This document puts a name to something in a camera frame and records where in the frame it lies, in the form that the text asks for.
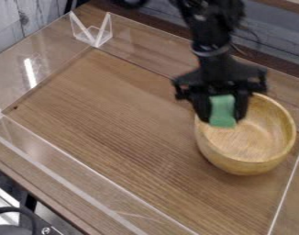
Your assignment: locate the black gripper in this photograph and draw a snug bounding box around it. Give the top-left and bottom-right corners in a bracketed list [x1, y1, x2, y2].
[172, 61, 267, 123]

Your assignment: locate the green rectangular block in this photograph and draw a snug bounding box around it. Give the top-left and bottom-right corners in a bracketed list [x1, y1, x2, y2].
[209, 95, 236, 128]

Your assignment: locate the light wooden bowl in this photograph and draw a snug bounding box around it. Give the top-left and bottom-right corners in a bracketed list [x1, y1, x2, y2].
[195, 94, 296, 175]

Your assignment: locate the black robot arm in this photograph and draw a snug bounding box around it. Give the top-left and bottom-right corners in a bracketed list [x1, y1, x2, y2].
[168, 0, 267, 128]

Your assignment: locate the clear acrylic corner bracket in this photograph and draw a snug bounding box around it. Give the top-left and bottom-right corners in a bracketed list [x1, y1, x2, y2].
[68, 12, 112, 48]

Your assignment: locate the clear acrylic front wall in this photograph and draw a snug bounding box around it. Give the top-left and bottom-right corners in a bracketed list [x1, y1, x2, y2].
[0, 110, 197, 235]

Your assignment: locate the black cable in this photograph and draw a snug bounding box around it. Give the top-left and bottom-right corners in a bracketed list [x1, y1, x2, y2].
[0, 207, 37, 235]

